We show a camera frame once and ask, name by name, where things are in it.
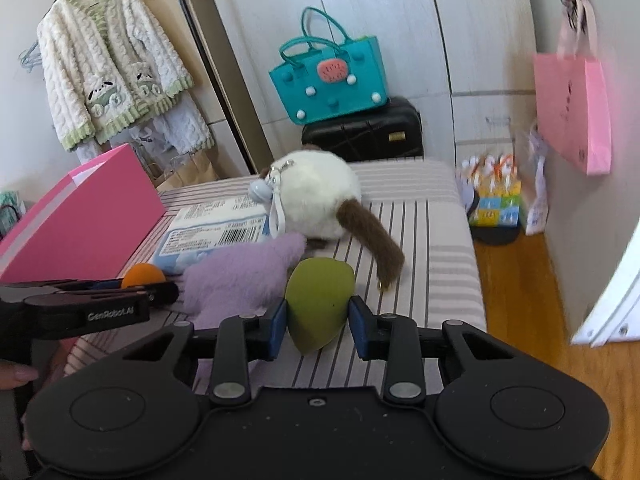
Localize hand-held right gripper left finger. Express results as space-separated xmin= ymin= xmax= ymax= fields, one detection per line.
xmin=122 ymin=304 xmax=288 ymax=408

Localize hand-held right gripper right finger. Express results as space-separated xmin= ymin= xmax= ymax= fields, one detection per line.
xmin=348 ymin=295 xmax=516 ymax=408

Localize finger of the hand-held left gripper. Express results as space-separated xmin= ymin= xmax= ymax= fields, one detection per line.
xmin=22 ymin=281 xmax=180 ymax=339
xmin=0 ymin=279 xmax=123 ymax=295

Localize green makeup sponge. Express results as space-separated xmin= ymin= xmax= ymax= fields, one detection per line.
xmin=285 ymin=257 xmax=357 ymax=356

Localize orange makeup sponge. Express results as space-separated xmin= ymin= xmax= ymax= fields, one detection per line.
xmin=121 ymin=263 xmax=167 ymax=291

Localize pink cardboard box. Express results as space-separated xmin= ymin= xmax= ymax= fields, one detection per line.
xmin=0 ymin=143 xmax=167 ymax=283

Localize purple plush toy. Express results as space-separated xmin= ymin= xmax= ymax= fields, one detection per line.
xmin=177 ymin=232 xmax=308 ymax=396

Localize white plush toy brown tail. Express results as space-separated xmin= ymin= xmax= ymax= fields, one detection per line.
xmin=248 ymin=145 xmax=406 ymax=291

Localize person's left hand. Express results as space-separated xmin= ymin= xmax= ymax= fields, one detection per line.
xmin=0 ymin=360 xmax=40 ymax=392

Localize striped tablecloth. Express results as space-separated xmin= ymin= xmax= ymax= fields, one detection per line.
xmin=60 ymin=159 xmax=488 ymax=396

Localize light blue wipes pack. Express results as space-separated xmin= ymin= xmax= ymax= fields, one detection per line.
xmin=150 ymin=197 xmax=273 ymax=276

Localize brown paper bag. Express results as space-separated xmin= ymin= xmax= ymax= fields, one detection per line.
xmin=150 ymin=152 xmax=221 ymax=191

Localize black suitcase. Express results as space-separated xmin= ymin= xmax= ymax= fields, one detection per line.
xmin=301 ymin=97 xmax=425 ymax=163

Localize white fleece pajama pants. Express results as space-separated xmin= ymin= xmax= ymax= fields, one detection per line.
xmin=75 ymin=92 xmax=213 ymax=161

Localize lilac plastic bag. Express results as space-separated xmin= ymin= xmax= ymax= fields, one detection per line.
xmin=522 ymin=120 xmax=551 ymax=237

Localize teal felt handbag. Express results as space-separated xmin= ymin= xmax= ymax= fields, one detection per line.
xmin=268 ymin=6 xmax=390 ymax=126

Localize white fleece pajama jacket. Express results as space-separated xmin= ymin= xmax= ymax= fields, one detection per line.
xmin=36 ymin=0 xmax=196 ymax=153

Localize white door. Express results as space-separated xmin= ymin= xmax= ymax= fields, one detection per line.
xmin=570 ymin=200 xmax=640 ymax=348

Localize pink paper bag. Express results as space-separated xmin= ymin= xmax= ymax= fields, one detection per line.
xmin=532 ymin=0 xmax=613 ymax=176

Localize white wardrobe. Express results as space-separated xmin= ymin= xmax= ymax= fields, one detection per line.
xmin=197 ymin=0 xmax=538 ymax=176

